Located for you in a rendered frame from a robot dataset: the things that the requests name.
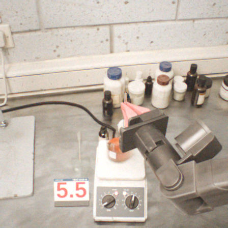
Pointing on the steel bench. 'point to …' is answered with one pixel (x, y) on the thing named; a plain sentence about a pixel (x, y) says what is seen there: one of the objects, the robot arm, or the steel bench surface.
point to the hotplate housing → (119, 186)
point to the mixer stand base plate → (17, 158)
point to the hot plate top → (138, 174)
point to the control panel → (120, 202)
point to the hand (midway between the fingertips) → (124, 106)
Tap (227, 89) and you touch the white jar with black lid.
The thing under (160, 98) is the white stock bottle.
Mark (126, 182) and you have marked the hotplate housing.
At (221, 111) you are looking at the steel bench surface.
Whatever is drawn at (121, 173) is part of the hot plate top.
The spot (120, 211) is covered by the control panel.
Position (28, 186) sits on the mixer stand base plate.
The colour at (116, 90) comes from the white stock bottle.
